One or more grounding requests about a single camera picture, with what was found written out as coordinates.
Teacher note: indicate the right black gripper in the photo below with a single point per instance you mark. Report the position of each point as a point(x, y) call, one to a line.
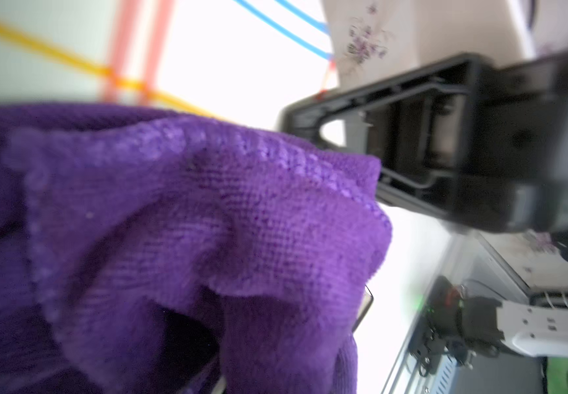
point(515, 177)

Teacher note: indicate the purple knitted cloth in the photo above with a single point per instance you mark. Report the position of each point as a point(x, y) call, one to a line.
point(148, 251)

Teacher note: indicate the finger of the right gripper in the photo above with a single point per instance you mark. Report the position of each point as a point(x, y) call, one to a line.
point(306, 118)

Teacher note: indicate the plaid round plate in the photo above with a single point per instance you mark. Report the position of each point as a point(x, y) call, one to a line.
point(240, 61)

